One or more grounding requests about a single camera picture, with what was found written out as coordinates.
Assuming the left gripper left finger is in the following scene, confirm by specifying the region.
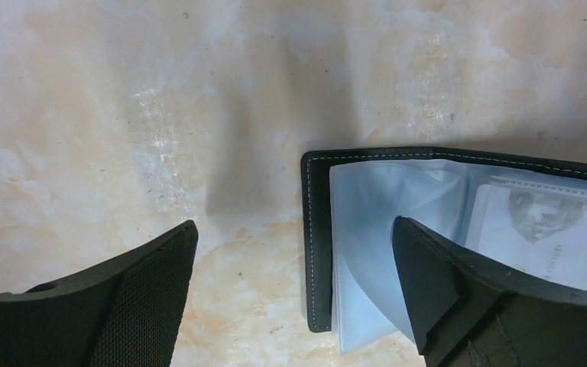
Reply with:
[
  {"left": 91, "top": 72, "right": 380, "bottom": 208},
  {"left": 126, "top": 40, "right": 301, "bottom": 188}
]
[{"left": 0, "top": 221, "right": 198, "bottom": 366}]

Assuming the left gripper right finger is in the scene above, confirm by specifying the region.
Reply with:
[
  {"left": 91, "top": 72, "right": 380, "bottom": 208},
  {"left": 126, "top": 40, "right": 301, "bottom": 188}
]
[{"left": 393, "top": 217, "right": 587, "bottom": 366}]

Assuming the black leather card holder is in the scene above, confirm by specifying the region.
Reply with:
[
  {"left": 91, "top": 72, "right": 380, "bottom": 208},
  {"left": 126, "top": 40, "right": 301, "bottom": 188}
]
[{"left": 300, "top": 147, "right": 587, "bottom": 353}]

